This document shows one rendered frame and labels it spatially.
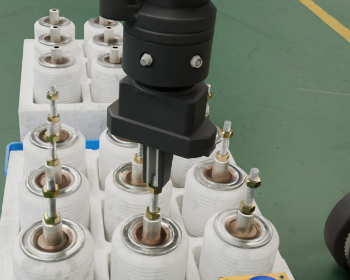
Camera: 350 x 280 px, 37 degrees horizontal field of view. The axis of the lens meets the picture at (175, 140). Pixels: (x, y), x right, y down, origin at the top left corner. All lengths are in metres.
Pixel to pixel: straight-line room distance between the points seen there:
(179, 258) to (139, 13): 0.30
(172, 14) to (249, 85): 1.22
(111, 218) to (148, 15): 0.36
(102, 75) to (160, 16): 0.62
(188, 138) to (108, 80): 0.57
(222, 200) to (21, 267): 0.28
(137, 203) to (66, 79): 0.43
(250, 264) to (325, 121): 0.94
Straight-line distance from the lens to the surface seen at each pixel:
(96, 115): 1.08
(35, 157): 0.81
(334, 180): 1.30
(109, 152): 0.82
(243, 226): 0.67
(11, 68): 1.70
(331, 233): 0.97
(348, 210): 0.94
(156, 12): 0.47
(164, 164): 0.57
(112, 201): 0.73
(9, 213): 0.80
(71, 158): 0.81
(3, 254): 0.74
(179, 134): 0.53
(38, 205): 0.71
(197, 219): 0.77
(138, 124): 0.54
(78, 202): 0.72
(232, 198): 0.74
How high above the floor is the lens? 0.68
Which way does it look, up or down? 31 degrees down
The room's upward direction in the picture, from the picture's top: 6 degrees clockwise
